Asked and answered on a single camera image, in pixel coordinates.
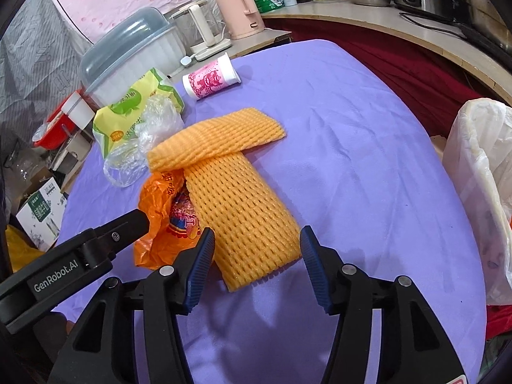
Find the pink paper cup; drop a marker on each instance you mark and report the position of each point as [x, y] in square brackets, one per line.
[208, 78]

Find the yellow-green snack bag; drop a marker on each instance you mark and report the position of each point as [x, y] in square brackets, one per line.
[124, 108]

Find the grey patterned sheet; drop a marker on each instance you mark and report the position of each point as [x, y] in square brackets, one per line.
[32, 68]

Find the red cloth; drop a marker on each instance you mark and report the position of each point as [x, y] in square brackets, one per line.
[400, 72]

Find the red bag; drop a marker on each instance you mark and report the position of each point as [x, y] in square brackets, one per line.
[500, 320]

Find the purple tablecloth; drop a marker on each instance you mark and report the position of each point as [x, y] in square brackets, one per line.
[340, 148]

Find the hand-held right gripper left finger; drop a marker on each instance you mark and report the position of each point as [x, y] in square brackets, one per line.
[200, 272]

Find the black induction cooktop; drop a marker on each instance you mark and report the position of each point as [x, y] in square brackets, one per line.
[492, 46]

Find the clear glass jug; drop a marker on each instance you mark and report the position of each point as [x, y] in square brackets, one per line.
[22, 170]

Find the pink kettle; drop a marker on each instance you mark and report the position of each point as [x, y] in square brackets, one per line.
[236, 8]

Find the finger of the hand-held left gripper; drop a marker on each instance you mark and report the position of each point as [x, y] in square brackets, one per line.
[120, 232]

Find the printed cardboard box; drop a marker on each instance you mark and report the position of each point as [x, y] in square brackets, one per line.
[40, 212]

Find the beige plastic box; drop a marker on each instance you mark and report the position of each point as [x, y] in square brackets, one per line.
[70, 156]

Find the steel steamer pot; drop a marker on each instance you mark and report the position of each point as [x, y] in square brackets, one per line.
[486, 12]

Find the white glass kettle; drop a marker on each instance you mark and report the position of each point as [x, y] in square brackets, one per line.
[198, 28]

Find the yellow bag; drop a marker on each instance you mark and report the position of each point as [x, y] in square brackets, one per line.
[22, 248]

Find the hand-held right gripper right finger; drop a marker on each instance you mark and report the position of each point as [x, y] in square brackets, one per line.
[316, 272]

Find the trash bin with white liner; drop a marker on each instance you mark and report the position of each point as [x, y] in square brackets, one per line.
[472, 160]

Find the white plug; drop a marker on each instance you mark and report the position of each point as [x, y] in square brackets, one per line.
[187, 60]

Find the grey lidded dish container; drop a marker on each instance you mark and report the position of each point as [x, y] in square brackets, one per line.
[128, 44]

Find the orange plastic bag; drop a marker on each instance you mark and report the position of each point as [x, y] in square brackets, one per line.
[160, 216]

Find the red basin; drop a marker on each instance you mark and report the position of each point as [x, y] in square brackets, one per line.
[52, 138]

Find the orange foam net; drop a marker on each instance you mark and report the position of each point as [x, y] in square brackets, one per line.
[240, 208]

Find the clear plastic bag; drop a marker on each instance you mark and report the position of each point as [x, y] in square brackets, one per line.
[156, 116]

